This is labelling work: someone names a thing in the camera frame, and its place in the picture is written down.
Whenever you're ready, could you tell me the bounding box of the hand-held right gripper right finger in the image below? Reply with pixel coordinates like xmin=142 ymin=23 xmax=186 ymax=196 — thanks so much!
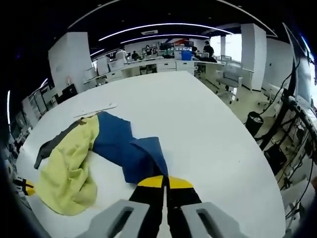
xmin=165 ymin=176 xmax=248 ymax=238

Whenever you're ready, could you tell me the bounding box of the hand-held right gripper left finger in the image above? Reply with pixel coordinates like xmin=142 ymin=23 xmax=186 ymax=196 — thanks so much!
xmin=74 ymin=175 xmax=165 ymax=238

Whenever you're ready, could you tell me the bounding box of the yellow blue grey garment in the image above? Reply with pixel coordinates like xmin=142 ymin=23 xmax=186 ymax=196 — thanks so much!
xmin=34 ymin=111 xmax=171 ymax=215

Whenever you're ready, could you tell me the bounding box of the black chair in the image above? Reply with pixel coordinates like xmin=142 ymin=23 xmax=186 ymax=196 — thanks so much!
xmin=56 ymin=83 xmax=78 ymax=104

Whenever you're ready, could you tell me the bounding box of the black waste bin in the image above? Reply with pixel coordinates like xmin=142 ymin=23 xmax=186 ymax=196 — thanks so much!
xmin=246 ymin=111 xmax=265 ymax=137

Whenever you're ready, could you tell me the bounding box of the light grey swivel chair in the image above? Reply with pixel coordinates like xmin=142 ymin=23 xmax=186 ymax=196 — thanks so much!
xmin=214 ymin=60 xmax=245 ymax=104

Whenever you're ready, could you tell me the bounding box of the long white counter desk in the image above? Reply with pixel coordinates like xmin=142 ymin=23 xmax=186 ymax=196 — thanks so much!
xmin=84 ymin=58 xmax=225 ymax=84

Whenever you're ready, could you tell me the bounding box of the black tripod stand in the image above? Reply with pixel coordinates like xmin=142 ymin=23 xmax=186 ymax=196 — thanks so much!
xmin=262 ymin=57 xmax=302 ymax=149

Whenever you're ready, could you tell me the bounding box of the short ceiling light strip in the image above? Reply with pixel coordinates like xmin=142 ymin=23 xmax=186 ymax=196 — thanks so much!
xmin=120 ymin=34 xmax=210 ymax=45

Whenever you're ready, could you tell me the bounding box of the long ceiling light strip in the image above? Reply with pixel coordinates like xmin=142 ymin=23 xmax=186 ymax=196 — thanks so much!
xmin=98 ymin=23 xmax=234 ymax=42

